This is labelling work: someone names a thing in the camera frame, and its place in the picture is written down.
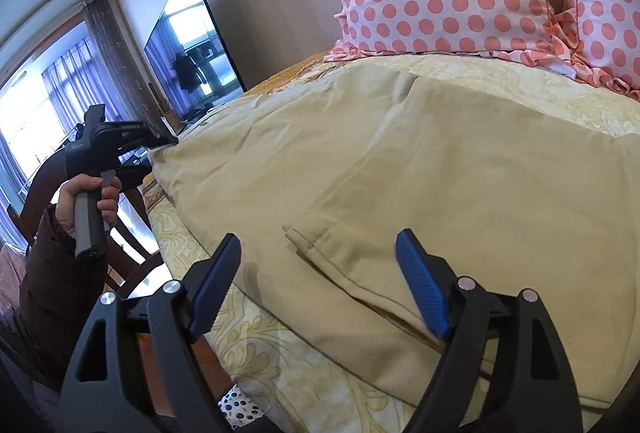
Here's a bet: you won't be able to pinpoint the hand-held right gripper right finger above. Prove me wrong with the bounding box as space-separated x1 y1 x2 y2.
394 228 586 433

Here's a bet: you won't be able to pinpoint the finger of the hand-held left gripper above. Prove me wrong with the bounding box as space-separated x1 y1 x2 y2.
106 121 179 148
116 161 154 192

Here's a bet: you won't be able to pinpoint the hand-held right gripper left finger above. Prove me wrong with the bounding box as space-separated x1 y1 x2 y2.
59 233 244 433

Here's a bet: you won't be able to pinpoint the beige pants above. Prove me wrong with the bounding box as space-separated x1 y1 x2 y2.
149 67 640 410

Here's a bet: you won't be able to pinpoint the person's left forearm brown sleeve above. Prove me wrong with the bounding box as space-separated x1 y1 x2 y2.
16 204 111 391

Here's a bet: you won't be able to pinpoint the person's left hand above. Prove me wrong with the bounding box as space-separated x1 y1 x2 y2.
56 174 124 240

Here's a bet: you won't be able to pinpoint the dark wooden chair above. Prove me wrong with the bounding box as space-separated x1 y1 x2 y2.
7 152 168 301

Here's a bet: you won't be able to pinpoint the sheer purple curtain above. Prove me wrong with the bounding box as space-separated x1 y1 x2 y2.
40 37 110 130

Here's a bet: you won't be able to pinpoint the brown curtain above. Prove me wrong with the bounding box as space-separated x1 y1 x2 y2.
82 0 175 140

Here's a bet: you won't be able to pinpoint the yellow patterned blanket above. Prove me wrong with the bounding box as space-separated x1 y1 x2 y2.
140 53 640 433

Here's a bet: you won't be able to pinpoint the flat screen television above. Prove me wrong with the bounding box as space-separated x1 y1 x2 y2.
143 0 247 124

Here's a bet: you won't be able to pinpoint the black dotted white cloth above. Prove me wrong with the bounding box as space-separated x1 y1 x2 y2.
219 387 262 425

